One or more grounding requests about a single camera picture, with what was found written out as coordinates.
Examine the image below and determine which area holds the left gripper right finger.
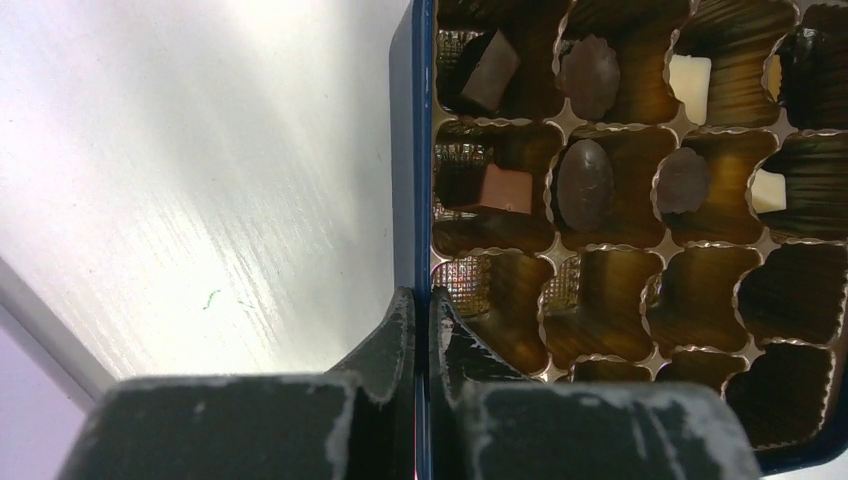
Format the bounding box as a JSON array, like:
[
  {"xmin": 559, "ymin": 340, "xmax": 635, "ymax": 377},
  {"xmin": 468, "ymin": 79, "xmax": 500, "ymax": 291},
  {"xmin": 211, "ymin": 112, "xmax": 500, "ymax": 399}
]
[{"xmin": 429, "ymin": 288, "xmax": 761, "ymax": 479}]

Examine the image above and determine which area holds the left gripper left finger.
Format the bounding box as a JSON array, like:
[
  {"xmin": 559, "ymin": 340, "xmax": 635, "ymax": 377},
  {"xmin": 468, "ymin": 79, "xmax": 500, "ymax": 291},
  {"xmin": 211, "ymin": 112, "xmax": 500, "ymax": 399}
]
[{"xmin": 60, "ymin": 288, "xmax": 415, "ymax": 479}]

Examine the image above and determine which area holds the white chocolate piece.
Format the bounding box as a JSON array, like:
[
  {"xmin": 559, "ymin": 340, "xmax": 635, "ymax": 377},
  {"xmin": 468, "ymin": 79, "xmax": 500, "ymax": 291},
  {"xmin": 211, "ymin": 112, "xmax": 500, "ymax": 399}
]
[{"xmin": 669, "ymin": 54, "xmax": 712, "ymax": 125}]

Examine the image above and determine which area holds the dark oval chocolate in box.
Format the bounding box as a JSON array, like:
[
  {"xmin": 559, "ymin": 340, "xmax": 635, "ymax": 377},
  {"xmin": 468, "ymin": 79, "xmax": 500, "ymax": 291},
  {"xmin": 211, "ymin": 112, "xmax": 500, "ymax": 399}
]
[{"xmin": 555, "ymin": 139, "xmax": 614, "ymax": 232}]

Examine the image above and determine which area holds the blue tin chocolate box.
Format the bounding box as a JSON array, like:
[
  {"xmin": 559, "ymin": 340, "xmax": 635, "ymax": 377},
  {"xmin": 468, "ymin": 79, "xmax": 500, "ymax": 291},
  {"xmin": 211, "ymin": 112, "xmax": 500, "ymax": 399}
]
[{"xmin": 390, "ymin": 1, "xmax": 847, "ymax": 474}]

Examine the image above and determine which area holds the dark square chocolate in box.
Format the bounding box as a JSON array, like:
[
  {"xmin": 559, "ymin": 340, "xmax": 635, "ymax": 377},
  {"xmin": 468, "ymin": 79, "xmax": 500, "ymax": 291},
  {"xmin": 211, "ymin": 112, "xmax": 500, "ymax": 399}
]
[{"xmin": 458, "ymin": 30, "xmax": 521, "ymax": 112}]

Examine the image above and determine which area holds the dark round chocolate in box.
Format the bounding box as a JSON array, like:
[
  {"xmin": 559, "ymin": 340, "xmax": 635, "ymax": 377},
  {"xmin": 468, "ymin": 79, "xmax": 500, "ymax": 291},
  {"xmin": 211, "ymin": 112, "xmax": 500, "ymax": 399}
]
[{"xmin": 558, "ymin": 35, "xmax": 621, "ymax": 120}]

